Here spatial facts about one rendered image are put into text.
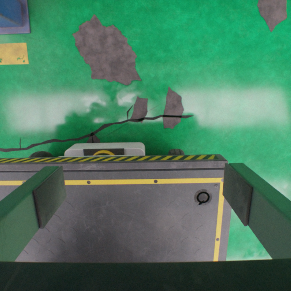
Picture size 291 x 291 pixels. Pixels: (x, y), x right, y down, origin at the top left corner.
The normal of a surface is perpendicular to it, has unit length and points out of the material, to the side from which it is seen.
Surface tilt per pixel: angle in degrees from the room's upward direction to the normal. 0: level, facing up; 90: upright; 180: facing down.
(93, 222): 0
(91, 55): 0
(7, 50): 0
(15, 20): 90
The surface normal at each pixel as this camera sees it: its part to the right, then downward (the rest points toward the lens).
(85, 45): -0.01, 0.25
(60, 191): 1.00, -0.02
